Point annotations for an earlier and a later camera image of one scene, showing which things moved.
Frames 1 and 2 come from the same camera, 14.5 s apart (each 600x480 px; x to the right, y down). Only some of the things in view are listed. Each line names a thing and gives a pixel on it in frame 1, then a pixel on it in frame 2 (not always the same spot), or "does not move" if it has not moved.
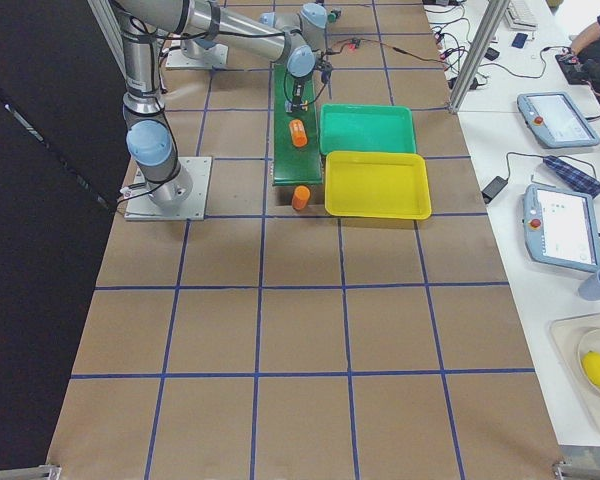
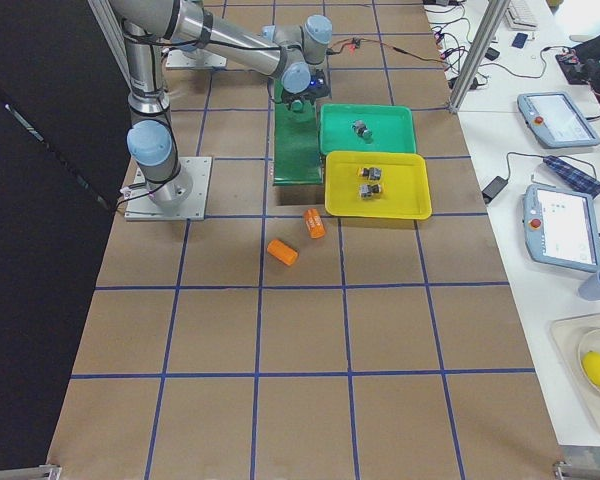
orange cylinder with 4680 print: x=298 y=133 → x=314 y=223
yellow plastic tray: x=389 y=185 does not move
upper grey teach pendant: x=555 y=122 does not move
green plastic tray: x=366 y=128 does not move
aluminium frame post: x=479 y=54 does not move
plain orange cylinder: x=300 y=197 → x=282 y=251
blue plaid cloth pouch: x=573 y=176 does not move
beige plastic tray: x=567 y=333 does not move
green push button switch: x=334 y=15 → x=362 y=130
